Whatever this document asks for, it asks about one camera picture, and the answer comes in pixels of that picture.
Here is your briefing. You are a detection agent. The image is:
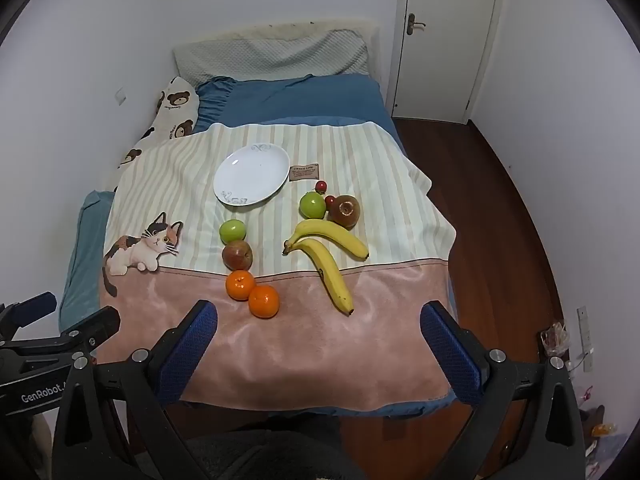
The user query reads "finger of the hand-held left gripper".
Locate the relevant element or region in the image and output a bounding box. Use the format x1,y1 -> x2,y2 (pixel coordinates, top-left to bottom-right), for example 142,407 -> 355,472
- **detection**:
0,306 -> 121,363
0,291 -> 57,343

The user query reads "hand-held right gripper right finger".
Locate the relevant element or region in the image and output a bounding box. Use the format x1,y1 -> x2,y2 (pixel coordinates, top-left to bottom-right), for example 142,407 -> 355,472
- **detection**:
419,301 -> 586,480

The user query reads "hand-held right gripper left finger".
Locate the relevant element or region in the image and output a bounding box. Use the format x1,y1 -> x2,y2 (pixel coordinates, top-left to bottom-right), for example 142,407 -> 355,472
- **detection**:
52,300 -> 219,480

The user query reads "orange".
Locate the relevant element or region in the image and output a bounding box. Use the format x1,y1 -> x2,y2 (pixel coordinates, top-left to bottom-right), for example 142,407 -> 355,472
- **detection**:
248,285 -> 280,319
225,269 -> 257,302

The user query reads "green apple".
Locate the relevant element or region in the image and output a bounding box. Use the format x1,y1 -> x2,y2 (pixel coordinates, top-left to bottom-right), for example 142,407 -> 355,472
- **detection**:
219,219 -> 247,243
299,191 -> 327,220

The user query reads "yellow banana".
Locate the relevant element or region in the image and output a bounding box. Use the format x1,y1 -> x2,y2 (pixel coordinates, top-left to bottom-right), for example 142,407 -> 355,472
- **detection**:
283,218 -> 370,262
283,238 -> 355,317

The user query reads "brownish red apple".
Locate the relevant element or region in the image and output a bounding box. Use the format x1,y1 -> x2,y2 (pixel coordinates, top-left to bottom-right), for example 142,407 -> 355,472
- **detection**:
327,195 -> 361,229

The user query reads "white plate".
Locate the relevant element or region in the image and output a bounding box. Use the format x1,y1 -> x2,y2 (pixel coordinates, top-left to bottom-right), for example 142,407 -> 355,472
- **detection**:
213,143 -> 291,207

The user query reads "clear plastic bag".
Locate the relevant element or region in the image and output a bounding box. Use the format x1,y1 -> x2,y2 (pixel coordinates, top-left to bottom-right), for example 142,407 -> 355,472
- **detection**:
539,319 -> 572,357

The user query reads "striped cat print blanket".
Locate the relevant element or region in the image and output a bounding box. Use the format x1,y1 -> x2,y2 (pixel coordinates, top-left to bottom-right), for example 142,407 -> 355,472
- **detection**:
97,121 -> 457,411

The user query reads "pile of small clutter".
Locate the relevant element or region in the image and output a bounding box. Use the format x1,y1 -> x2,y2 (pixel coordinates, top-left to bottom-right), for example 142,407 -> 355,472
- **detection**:
577,385 -> 623,463

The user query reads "bear print pillow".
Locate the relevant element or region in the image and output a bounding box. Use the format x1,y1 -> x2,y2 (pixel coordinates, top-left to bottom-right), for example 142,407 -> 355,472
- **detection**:
117,76 -> 203,169

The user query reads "blue bed sheet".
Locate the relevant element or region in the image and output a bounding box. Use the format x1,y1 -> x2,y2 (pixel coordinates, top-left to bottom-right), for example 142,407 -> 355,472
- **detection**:
59,74 -> 455,419

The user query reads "grey green pillow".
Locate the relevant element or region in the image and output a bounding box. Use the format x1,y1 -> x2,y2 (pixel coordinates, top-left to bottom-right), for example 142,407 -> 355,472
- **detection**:
172,27 -> 371,84

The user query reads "white door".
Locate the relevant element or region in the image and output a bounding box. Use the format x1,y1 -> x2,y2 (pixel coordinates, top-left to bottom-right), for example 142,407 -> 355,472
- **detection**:
391,0 -> 502,122

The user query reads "white wall power strip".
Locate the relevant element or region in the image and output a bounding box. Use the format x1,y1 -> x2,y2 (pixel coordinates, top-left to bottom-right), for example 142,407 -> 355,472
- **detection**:
577,305 -> 596,374

